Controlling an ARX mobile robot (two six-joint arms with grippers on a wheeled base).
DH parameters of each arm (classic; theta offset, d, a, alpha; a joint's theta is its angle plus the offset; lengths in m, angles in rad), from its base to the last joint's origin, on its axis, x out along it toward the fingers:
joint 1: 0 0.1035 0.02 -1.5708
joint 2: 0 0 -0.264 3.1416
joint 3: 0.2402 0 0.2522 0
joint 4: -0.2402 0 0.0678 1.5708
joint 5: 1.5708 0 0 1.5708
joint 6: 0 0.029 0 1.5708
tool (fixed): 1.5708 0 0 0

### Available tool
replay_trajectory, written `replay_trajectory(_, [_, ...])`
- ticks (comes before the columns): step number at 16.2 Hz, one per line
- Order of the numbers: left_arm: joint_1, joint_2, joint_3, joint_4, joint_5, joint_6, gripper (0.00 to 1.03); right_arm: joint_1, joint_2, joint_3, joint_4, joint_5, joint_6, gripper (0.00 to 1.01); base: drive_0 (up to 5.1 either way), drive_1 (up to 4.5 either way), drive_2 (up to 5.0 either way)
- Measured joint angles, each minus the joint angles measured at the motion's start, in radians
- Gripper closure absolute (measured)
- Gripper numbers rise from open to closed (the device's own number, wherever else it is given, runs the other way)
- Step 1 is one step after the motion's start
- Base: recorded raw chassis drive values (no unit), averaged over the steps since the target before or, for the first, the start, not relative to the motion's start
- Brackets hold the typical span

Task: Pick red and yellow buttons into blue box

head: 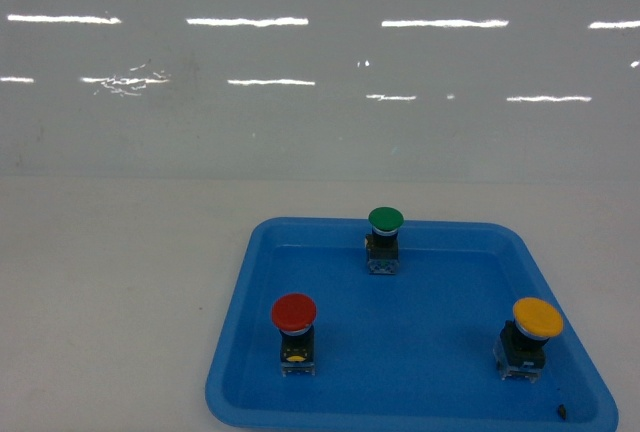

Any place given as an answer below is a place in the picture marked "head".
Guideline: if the green mushroom push button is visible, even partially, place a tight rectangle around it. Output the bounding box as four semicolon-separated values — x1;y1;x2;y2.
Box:
365;206;404;275

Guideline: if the red mushroom push button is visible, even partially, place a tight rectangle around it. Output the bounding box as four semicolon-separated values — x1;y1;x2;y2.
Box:
271;292;317;376

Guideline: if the white glossy whiteboard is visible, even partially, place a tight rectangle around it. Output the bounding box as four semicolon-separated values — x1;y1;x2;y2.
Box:
1;0;639;183

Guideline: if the yellow mushroom push button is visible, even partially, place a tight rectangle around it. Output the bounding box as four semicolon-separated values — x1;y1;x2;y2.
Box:
493;297;564;383

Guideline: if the blue plastic tray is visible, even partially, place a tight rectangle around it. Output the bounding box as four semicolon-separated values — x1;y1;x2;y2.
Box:
205;218;618;431

